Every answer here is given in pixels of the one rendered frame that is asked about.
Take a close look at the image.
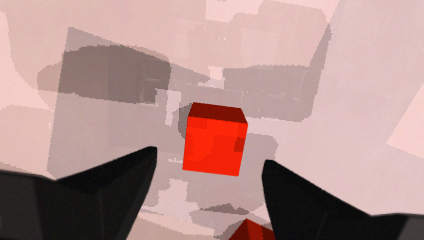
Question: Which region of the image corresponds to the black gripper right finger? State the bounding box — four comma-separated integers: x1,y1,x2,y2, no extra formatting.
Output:
262,160,424,240

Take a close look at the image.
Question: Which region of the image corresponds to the red cube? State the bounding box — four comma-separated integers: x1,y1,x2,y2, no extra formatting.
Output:
182,102,248,177
229,218,276,240

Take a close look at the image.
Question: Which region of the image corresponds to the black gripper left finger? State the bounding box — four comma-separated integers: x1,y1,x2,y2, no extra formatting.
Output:
0,146,157,240

